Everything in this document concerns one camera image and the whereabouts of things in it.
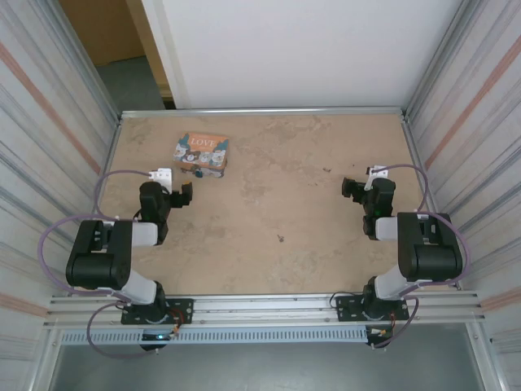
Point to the bear print tin box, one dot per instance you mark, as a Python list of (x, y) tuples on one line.
[(201, 150)]

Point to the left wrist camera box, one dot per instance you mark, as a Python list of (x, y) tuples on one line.
[(163, 176)]

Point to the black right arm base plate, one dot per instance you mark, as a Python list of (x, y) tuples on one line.
[(346, 306)]

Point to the aluminium table side bar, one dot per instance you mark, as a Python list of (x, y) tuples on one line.
[(114, 140), (413, 146)]

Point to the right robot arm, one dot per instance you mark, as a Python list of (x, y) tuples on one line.
[(431, 256)]

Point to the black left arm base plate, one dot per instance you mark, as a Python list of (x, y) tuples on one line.
[(181, 310)]

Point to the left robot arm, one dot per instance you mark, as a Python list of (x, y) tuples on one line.
[(97, 260)]

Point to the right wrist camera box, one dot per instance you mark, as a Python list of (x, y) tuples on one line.
[(376, 173)]

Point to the aluminium table end bar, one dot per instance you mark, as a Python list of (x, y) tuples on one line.
[(264, 111)]

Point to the aluminium mounting rail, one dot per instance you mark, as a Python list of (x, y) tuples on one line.
[(264, 305)]

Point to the brown board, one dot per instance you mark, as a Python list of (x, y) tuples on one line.
[(102, 28)]

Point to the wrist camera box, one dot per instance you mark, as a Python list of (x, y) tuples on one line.
[(163, 176), (376, 173)]

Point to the small blue padlock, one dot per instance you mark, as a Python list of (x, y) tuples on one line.
[(198, 174)]

